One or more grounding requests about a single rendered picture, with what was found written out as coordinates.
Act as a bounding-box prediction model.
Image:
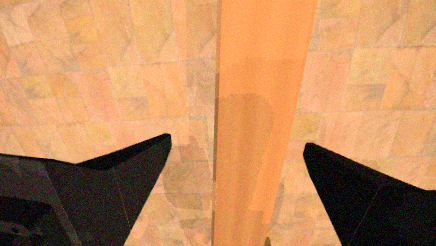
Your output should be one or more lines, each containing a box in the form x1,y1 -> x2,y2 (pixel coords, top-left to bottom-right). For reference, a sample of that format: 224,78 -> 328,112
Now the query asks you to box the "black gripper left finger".
0,133 -> 172,246

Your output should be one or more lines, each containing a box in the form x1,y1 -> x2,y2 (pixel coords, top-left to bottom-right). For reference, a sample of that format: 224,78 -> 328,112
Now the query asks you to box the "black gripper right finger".
303,143 -> 436,246

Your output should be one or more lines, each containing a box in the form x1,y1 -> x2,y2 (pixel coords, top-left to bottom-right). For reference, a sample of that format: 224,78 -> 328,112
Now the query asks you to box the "orange wooden board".
211,0 -> 317,246

